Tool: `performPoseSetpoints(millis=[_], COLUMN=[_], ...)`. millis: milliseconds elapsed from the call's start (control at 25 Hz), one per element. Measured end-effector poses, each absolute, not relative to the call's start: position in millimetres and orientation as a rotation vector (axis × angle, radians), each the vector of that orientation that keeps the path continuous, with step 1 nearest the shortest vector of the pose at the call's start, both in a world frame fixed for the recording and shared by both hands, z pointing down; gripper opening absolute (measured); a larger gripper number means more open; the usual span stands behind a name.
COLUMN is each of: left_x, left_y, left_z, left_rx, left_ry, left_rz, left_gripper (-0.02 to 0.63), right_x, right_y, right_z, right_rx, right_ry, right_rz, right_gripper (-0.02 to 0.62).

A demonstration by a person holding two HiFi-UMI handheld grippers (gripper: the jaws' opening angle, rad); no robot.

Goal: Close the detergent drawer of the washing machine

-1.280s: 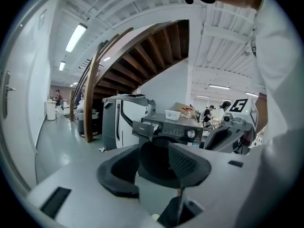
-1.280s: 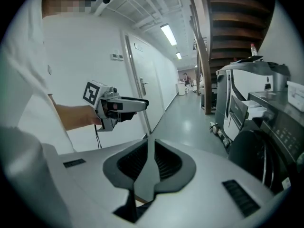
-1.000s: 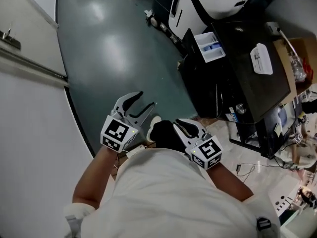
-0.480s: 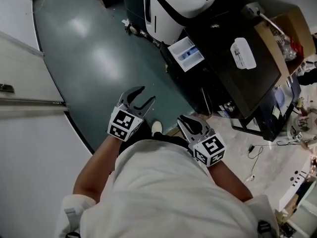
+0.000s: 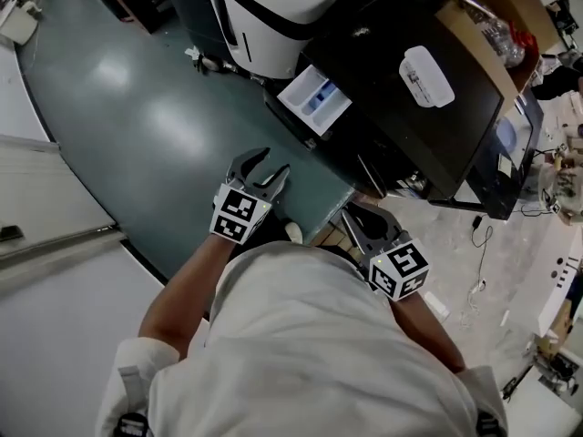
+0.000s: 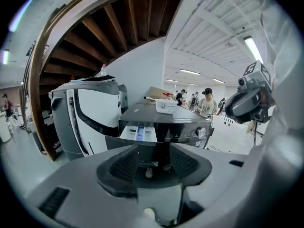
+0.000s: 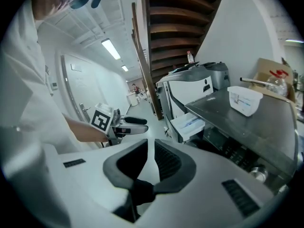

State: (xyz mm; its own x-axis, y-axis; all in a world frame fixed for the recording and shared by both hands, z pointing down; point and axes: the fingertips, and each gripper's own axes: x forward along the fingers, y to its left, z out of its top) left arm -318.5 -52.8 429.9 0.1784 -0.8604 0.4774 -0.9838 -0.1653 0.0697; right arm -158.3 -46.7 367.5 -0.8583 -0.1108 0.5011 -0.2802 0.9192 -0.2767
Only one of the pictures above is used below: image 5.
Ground person's beige shirt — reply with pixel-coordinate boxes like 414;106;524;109
95;240;509;437

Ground person's black trousers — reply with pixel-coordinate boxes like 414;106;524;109
252;207;362;269

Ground large open cardboard box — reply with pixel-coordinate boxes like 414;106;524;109
435;0;565;108

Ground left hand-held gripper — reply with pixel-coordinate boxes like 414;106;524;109
209;147;292;246

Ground white flat bar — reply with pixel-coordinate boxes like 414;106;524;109
422;290;452;321

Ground white tangled cable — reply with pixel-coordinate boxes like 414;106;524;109
457;278;489;331

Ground white plastic lidded container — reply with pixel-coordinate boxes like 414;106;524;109
398;45;456;108

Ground white curved panel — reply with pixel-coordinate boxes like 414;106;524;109
537;228;583;339

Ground grey bowl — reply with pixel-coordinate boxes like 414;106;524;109
494;118;518;150

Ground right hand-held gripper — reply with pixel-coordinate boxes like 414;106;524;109
341;201;432;300

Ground black power adapter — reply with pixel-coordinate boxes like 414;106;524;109
470;214;496;250

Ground white box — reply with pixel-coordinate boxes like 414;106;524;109
0;0;41;46

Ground person's left forearm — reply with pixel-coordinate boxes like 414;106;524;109
138;232;238;362

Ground person's right forearm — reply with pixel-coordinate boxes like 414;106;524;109
389;291;466;375

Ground clear plastic bottles bag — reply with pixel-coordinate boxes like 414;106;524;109
471;9;541;68

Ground white detergent drawer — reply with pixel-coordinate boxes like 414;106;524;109
276;64;353;137

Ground black washing machine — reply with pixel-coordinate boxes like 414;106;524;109
262;5;507;205

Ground black table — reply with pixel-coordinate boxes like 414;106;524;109
427;93;547;221

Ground black strap buckle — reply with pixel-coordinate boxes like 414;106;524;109
113;412;151;437
476;412;502;437

